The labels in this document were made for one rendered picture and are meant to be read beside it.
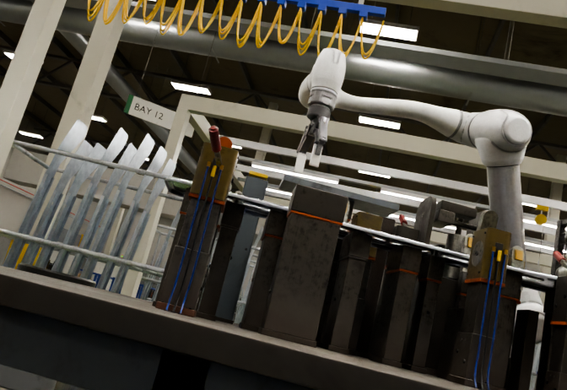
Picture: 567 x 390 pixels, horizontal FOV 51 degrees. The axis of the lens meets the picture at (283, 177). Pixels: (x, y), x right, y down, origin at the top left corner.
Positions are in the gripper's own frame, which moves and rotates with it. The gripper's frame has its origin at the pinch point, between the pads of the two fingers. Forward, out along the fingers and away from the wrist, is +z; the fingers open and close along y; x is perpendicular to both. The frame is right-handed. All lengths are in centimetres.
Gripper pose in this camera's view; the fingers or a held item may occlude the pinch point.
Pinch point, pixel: (305, 166)
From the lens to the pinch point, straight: 188.1
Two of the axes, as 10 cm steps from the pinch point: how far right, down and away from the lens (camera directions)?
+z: -2.4, 9.4, -2.4
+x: 9.1, 3.0, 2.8
